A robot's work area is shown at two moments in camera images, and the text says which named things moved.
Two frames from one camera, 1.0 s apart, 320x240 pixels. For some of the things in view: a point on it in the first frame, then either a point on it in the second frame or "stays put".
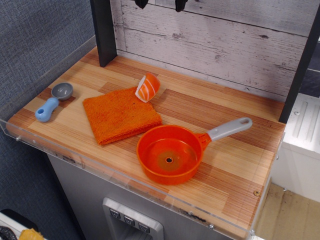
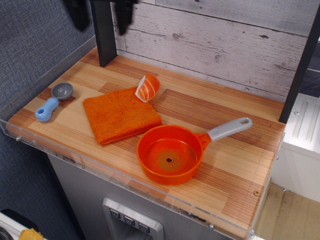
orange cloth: (116, 113) stays put
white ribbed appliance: (297, 169) stays put
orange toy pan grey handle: (171, 155) stays put
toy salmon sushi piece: (148, 87) stays put
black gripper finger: (180, 5) → (124, 10)
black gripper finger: (141, 3) → (79, 12)
